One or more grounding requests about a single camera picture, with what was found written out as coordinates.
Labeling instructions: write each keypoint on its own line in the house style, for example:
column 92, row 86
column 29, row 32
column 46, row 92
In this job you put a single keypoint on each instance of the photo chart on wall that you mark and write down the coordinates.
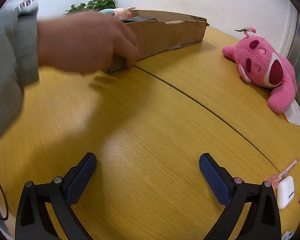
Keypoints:
column 25, row 5

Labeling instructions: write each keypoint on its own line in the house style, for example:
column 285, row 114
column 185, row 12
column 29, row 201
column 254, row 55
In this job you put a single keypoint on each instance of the black charger box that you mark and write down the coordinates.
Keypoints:
column 137, row 19

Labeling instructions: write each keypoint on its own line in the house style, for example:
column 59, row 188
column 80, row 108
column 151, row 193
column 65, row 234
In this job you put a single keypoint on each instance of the white earbuds case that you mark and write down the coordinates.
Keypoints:
column 285, row 192

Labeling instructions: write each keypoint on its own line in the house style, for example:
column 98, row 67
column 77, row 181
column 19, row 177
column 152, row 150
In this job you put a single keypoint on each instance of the white phone corner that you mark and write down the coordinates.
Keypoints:
column 287, row 235

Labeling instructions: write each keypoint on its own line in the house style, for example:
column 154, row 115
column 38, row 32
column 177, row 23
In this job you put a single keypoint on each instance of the green potted plant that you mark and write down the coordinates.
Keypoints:
column 94, row 5

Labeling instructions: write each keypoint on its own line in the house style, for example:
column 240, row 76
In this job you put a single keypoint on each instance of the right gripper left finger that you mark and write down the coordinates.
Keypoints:
column 33, row 220

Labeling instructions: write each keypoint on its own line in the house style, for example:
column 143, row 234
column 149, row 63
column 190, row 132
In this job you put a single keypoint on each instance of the teal and pink plush toy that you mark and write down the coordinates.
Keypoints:
column 120, row 13

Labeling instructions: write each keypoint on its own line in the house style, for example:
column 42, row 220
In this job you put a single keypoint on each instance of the grey-green sleeved forearm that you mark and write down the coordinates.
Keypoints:
column 18, row 61

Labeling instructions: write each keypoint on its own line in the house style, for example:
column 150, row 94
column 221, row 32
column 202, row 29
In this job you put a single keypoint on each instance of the pink bear plush toy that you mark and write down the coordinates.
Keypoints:
column 259, row 63

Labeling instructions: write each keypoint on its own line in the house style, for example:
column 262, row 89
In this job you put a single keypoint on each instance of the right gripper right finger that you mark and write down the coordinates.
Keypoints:
column 263, row 218

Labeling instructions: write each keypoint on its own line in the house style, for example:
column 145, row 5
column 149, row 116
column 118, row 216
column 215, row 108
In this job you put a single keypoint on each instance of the person's bare hand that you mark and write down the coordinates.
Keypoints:
column 84, row 42

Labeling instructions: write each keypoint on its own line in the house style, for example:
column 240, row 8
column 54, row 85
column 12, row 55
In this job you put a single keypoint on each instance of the long cardboard box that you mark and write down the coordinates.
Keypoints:
column 171, row 30

